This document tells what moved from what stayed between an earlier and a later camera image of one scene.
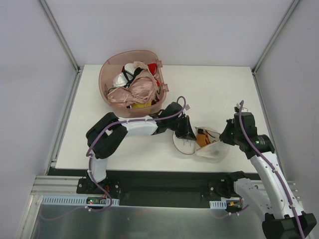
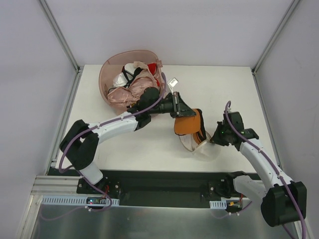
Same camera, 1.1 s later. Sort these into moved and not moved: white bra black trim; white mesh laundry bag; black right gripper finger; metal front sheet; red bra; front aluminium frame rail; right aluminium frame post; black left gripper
Moved: black right gripper finger; black left gripper; white mesh laundry bag
Not moved: metal front sheet; red bra; right aluminium frame post; front aluminium frame rail; white bra black trim
